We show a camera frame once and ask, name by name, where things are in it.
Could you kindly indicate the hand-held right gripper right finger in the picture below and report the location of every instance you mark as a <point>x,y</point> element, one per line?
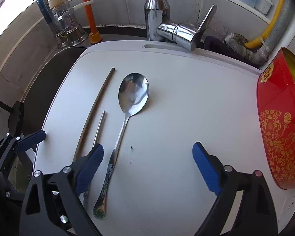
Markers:
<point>206,167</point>

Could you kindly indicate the orange pipe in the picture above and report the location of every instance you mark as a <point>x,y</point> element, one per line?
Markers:
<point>89,12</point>

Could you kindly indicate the stainless steel sink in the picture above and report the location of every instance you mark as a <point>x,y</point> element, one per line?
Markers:
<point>39,83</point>

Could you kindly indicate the wrapped grey pipe elbow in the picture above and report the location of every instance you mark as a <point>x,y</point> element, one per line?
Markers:
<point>236,41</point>

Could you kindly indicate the small white plastic container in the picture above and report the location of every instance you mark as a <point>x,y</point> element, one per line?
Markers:
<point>263,5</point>

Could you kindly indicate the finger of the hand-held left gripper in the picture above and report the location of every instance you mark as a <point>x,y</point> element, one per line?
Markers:
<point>30,140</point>

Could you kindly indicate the white plastic sink board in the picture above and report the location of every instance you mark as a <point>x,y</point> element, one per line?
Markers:
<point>174,103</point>

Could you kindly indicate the dark cloth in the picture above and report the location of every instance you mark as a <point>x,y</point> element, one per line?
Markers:
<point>216,46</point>

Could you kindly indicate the red and gold round tin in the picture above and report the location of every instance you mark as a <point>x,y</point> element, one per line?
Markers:
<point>277,127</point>

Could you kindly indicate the yellow gas pipe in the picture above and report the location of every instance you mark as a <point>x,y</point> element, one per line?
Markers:
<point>272,22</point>

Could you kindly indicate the dark brown thin chopstick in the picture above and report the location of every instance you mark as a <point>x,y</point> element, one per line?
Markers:
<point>98,98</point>

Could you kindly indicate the grey metal pipe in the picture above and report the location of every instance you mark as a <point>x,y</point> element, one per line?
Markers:
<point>284,27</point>

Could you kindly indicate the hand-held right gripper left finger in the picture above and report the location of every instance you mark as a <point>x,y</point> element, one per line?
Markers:
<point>91,167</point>

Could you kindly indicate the silver metal chopstick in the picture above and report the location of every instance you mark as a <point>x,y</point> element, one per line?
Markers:
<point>99,127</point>

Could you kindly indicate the chrome kitchen faucet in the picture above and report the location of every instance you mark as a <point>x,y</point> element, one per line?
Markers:
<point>154,17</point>

